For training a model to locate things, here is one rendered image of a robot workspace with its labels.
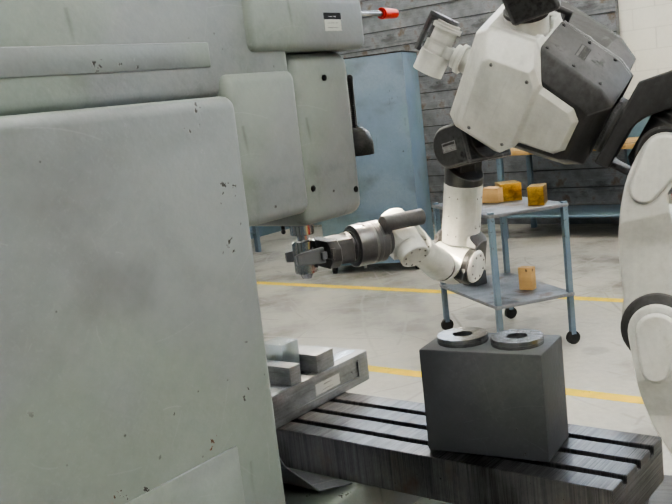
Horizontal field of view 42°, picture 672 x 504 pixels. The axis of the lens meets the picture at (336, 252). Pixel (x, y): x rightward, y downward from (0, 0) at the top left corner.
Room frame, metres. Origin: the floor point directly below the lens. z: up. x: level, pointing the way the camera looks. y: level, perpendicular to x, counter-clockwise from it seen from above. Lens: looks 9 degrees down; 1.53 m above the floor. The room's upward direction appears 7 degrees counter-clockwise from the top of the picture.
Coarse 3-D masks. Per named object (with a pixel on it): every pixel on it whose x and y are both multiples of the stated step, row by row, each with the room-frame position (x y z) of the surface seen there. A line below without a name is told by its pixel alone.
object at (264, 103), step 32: (224, 96) 1.47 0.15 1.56; (256, 96) 1.52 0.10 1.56; (288, 96) 1.59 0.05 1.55; (256, 128) 1.52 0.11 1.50; (288, 128) 1.58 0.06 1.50; (256, 160) 1.51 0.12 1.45; (288, 160) 1.57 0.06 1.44; (256, 192) 1.50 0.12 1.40; (288, 192) 1.56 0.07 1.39; (256, 224) 1.51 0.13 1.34
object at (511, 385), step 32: (448, 352) 1.47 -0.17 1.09; (480, 352) 1.44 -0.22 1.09; (512, 352) 1.41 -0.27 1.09; (544, 352) 1.40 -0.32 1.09; (448, 384) 1.47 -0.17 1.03; (480, 384) 1.44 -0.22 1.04; (512, 384) 1.41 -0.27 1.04; (544, 384) 1.39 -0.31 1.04; (448, 416) 1.47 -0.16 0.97; (480, 416) 1.44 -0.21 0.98; (512, 416) 1.41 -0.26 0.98; (544, 416) 1.39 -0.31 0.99; (448, 448) 1.48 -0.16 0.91; (480, 448) 1.45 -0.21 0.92; (512, 448) 1.42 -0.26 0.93; (544, 448) 1.39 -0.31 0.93
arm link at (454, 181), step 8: (456, 168) 2.03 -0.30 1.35; (464, 168) 2.02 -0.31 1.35; (472, 168) 2.04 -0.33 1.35; (480, 168) 2.05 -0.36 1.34; (448, 176) 2.03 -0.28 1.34; (456, 176) 2.01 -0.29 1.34; (464, 176) 2.01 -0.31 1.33; (472, 176) 2.02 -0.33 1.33; (480, 176) 2.03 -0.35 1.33; (448, 184) 2.03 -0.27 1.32; (456, 184) 2.01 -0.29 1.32; (464, 184) 2.01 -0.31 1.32; (472, 184) 2.01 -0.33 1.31; (480, 184) 2.02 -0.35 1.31
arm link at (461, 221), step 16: (448, 192) 2.03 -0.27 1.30; (464, 192) 2.01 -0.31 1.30; (480, 192) 2.03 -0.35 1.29; (448, 208) 2.04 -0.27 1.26; (464, 208) 2.02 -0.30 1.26; (480, 208) 2.04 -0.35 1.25; (448, 224) 2.04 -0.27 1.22; (464, 224) 2.02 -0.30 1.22; (480, 224) 2.06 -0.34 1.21; (448, 240) 2.05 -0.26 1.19; (464, 240) 2.03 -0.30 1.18; (480, 240) 2.03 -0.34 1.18; (480, 256) 2.02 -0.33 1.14; (480, 272) 2.04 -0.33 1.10
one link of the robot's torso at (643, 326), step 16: (656, 304) 1.70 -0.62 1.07; (640, 320) 1.70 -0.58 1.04; (656, 320) 1.68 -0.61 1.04; (640, 336) 1.70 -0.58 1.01; (656, 336) 1.69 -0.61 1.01; (640, 352) 1.70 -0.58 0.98; (656, 352) 1.69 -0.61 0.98; (640, 368) 1.71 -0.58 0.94; (656, 368) 1.69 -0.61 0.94; (640, 384) 1.71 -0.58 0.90; (656, 384) 1.70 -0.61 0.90; (656, 400) 1.72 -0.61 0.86; (656, 416) 1.74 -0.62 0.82
